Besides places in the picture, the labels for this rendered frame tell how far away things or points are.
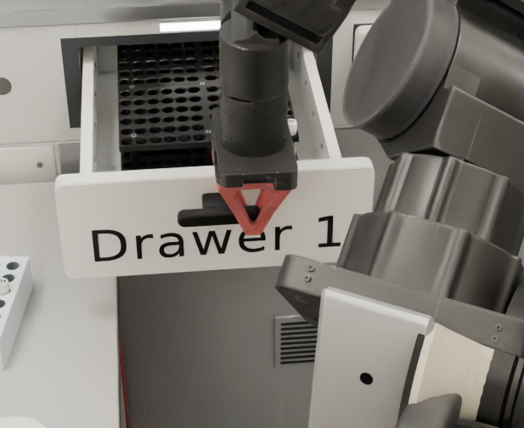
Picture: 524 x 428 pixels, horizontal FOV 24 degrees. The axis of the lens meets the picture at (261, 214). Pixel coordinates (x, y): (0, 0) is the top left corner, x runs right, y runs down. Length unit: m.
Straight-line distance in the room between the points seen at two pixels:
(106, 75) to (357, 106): 0.86
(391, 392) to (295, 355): 1.09
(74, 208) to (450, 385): 0.65
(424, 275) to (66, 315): 0.72
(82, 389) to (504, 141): 0.65
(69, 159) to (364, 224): 0.88
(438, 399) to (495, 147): 0.13
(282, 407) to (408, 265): 1.16
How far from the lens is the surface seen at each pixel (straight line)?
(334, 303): 0.53
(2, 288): 1.20
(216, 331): 1.59
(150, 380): 1.65
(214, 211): 1.10
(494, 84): 0.60
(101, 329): 1.21
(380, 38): 0.63
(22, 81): 1.37
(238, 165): 1.02
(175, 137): 1.22
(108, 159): 1.31
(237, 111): 1.01
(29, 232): 1.34
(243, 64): 0.98
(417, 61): 0.58
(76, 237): 1.15
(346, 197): 1.14
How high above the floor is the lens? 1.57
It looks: 37 degrees down
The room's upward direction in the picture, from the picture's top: straight up
